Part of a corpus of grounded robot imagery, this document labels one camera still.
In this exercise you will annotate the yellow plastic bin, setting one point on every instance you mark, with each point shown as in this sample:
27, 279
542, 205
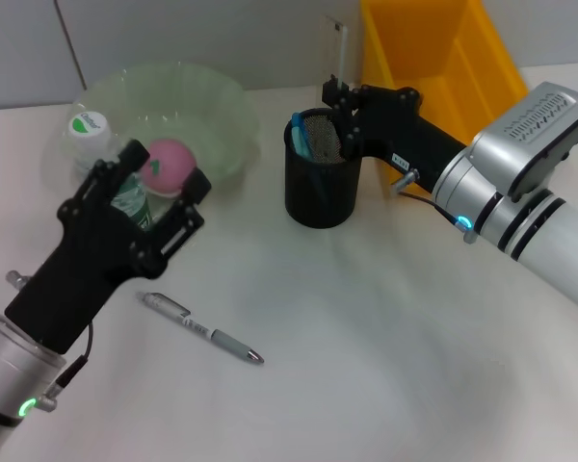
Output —
443, 48

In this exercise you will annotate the black mesh pen cup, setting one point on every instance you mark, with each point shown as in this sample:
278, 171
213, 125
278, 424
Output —
318, 202

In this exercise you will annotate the green label water bottle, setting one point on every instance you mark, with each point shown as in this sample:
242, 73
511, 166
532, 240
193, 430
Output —
89, 130

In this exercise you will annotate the blue scissors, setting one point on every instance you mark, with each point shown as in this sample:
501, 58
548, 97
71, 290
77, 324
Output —
301, 139

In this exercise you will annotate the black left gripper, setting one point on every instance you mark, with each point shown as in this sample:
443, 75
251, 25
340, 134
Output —
91, 260

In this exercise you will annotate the transparent plastic ruler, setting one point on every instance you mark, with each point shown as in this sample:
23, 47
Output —
334, 48

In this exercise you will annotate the pink toy peach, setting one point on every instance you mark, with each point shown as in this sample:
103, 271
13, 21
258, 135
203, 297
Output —
171, 159

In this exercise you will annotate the translucent green fruit bowl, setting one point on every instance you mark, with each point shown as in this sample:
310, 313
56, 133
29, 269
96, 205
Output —
207, 110

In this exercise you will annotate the clear grey ballpoint pen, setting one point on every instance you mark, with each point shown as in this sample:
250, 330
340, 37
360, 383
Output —
226, 341

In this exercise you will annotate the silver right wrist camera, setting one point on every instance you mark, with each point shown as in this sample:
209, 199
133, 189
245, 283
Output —
534, 135

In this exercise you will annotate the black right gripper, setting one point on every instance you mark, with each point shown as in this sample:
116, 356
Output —
404, 130

